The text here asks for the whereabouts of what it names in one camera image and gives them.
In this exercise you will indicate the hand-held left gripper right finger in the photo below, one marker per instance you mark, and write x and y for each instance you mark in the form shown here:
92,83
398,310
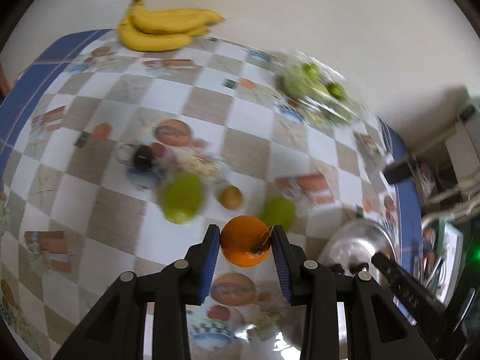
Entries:
279,262

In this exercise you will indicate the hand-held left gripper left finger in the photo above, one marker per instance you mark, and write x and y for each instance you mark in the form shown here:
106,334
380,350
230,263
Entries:
212,258

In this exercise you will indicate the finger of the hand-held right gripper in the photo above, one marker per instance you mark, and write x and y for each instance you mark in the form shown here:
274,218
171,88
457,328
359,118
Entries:
405,288

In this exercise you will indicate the orange with long stem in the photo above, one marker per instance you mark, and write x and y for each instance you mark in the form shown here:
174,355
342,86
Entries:
243,242

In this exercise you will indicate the elongated green fruit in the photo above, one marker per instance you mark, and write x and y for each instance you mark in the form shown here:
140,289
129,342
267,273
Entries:
277,212

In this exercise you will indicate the round steel plate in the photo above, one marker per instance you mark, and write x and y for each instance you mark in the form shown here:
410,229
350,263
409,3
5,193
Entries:
356,247

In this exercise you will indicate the brown longan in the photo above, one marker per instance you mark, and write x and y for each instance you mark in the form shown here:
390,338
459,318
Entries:
230,197

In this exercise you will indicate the round green fruit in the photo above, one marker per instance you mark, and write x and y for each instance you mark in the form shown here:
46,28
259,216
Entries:
182,198

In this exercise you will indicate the dark cherry without stem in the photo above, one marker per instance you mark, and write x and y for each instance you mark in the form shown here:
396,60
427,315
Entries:
142,156

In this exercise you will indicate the pile of small green fruits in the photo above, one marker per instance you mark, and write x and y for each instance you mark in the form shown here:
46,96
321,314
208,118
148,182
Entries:
315,86

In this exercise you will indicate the green white box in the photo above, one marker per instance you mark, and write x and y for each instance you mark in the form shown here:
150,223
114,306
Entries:
452,247

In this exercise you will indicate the black power adapter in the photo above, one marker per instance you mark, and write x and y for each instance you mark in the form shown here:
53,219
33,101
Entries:
399,168

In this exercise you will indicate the white chair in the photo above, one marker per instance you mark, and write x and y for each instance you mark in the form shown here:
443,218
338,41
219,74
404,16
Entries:
465,138

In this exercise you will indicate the clear plastic fruit box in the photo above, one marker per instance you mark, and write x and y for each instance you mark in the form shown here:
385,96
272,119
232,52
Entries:
348,97

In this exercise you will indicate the yellow banana bunch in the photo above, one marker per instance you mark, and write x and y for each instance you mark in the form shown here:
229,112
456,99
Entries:
165,30

